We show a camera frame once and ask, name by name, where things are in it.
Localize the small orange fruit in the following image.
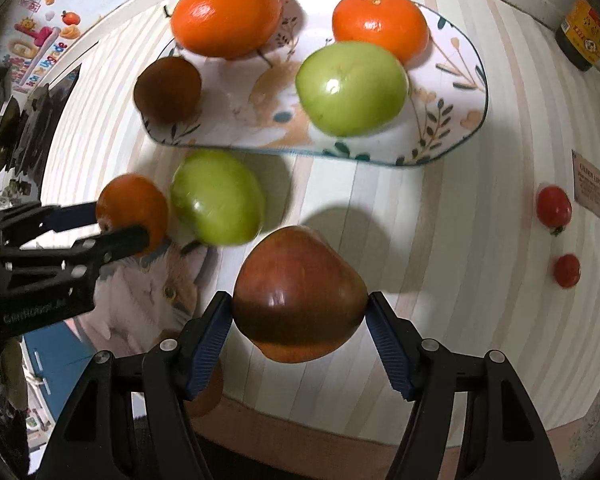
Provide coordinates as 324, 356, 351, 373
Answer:
95, 174, 169, 256

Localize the green apple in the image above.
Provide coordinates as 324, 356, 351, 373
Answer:
294, 41, 408, 138
170, 150, 265, 246

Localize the smaller cherry tomato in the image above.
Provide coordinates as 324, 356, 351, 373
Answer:
553, 254, 581, 288

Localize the large red apple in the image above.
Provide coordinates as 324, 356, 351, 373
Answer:
233, 226, 368, 364

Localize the larger cherry tomato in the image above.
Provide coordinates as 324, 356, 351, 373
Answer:
536, 185, 572, 236

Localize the black gas stove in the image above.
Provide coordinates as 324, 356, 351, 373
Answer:
8, 65, 81, 200

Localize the dark red fruit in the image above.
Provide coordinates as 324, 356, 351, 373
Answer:
133, 56, 202, 125

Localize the floral oval plate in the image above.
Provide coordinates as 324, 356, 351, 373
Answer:
142, 0, 489, 167

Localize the brown label tag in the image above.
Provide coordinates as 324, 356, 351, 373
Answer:
571, 150, 600, 219

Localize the large orange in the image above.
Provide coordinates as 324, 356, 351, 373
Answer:
170, 0, 283, 60

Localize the green apple on plate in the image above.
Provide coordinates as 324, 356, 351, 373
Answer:
294, 41, 408, 138

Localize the round mandarin orange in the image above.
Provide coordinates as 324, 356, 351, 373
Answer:
332, 0, 430, 65

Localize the dark sauce bottle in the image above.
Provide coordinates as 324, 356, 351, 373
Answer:
555, 0, 600, 72

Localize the colourful wall sticker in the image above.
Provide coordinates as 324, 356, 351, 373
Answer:
0, 0, 83, 94

